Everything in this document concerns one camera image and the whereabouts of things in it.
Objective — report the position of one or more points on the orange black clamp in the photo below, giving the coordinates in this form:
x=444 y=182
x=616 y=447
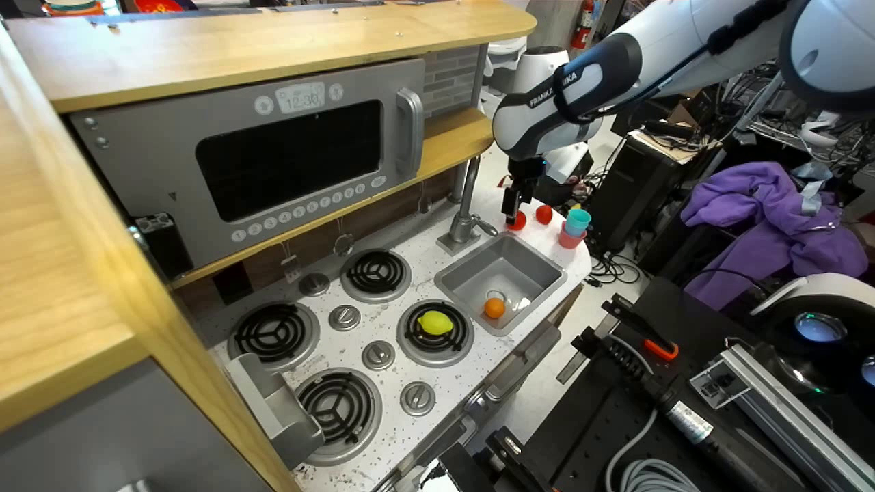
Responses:
x=653 y=340

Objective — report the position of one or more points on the grey metal sink basin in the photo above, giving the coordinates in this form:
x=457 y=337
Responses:
x=498 y=268

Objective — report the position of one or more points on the grey toy faucet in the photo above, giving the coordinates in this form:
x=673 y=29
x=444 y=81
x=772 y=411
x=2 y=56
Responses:
x=465 y=221

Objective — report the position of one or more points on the black stove burner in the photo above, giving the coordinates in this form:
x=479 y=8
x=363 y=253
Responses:
x=434 y=351
x=348 y=411
x=275 y=333
x=375 y=276

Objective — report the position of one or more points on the purple cloth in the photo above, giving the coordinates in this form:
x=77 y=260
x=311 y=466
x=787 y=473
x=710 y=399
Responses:
x=777 y=234

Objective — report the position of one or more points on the white speckled toy countertop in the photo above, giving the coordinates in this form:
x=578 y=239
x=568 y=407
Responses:
x=426 y=407

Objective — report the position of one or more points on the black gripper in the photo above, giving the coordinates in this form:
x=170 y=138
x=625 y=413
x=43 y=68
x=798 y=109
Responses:
x=524 y=173

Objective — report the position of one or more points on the black stove burner front right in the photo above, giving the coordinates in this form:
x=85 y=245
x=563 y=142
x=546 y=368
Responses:
x=348 y=411

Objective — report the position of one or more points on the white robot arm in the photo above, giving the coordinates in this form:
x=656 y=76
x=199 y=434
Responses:
x=824 y=52

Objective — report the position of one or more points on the black stove burner back left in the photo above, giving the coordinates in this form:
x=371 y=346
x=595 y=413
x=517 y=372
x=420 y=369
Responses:
x=375 y=276

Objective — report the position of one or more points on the red round object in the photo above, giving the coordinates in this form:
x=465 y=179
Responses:
x=517 y=220

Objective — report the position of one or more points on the red cup under teal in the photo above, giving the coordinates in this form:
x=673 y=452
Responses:
x=568 y=239

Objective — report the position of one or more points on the black stove burner back right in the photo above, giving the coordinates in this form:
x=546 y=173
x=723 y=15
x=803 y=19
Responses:
x=434 y=351

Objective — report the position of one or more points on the wooden top shelf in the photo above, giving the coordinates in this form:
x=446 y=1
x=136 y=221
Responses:
x=84 y=64

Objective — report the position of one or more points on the black stove burner front left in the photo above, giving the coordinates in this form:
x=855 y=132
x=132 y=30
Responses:
x=275 y=333

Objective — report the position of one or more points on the orange ball toy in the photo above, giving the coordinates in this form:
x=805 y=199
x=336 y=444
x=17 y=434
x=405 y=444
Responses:
x=494 y=307

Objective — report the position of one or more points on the grey toy microwave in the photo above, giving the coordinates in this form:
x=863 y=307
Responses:
x=214 y=173

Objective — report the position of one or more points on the yellow-green lemon toy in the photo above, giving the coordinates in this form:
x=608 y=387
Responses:
x=437 y=322

